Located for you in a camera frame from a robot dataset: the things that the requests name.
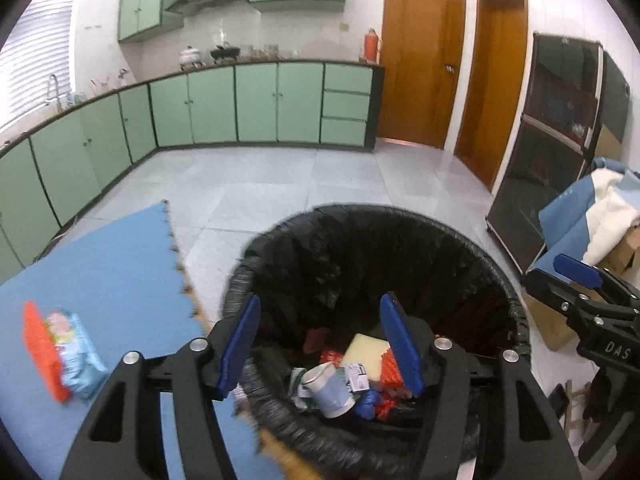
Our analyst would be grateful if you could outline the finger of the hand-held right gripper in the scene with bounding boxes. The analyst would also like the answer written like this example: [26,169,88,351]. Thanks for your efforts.
[553,253,640,313]
[522,267,606,331]

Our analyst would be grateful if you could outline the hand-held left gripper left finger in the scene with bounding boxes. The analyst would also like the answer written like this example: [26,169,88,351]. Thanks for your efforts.
[59,294,262,480]

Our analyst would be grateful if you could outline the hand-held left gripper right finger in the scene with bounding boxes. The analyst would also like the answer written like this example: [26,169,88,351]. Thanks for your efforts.
[379,291,583,480]

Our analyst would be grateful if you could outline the orange foam net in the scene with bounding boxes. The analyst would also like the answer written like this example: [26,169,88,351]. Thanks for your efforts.
[380,350,403,393]
[22,300,71,405]

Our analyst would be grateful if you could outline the yellow sponge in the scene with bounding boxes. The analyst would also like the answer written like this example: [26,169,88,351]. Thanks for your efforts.
[341,334,391,368]

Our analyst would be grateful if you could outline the crushed green white carton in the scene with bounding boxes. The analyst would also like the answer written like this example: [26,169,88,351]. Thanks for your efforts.
[289,364,370,411]

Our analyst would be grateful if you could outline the dark blue plastic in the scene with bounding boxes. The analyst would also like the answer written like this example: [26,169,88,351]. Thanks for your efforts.
[356,389,382,420]

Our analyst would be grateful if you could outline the blue cream paper cup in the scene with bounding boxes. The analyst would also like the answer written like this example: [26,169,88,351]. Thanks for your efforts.
[300,362,357,418]

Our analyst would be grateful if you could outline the trash bin with black bag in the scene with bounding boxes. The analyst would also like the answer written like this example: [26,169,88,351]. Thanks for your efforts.
[220,203,532,480]

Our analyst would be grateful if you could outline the cardboard box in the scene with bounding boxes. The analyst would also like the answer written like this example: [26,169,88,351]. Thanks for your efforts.
[525,225,640,353]

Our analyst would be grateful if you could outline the blue cloth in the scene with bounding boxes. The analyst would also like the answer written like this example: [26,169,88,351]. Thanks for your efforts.
[530,156,640,281]

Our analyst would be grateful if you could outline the white cloth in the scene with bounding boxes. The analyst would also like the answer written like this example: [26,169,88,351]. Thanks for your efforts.
[582,167,640,266]

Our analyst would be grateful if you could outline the wooden sticks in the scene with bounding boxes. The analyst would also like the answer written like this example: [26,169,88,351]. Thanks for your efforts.
[564,380,594,442]

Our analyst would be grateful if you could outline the black glass cabinet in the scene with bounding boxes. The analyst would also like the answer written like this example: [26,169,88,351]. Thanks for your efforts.
[486,31,631,275]

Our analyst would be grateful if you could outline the blue foam mat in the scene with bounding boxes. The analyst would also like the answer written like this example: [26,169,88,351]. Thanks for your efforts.
[0,200,301,480]

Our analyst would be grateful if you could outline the light blue packet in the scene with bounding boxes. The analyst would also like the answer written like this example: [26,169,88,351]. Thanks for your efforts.
[45,310,110,401]

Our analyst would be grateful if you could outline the brown wooden door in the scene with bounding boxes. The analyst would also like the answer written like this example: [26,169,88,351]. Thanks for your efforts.
[376,0,467,150]
[454,0,528,192]

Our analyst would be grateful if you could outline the green base cabinets with drawers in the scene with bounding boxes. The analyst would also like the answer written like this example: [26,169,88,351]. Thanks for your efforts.
[149,60,386,153]

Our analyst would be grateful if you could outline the green base cabinets with sink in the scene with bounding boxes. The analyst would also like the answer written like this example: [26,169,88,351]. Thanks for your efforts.
[0,82,159,286]

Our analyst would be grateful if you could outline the black wok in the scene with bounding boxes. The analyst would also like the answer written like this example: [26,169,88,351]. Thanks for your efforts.
[210,44,242,64]

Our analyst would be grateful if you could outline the row of glass jars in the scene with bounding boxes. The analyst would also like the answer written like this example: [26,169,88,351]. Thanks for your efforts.
[250,42,301,61]

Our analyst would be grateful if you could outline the orange thermos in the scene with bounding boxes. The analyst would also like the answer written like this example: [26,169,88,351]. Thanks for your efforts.
[361,27,381,62]

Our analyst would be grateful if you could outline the metal faucet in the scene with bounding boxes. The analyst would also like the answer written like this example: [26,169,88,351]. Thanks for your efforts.
[46,74,63,111]

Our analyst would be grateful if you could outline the range hood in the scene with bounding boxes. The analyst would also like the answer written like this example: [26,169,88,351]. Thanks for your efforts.
[165,0,251,16]

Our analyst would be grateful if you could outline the window blinds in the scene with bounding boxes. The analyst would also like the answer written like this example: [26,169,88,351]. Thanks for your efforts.
[0,0,81,131]

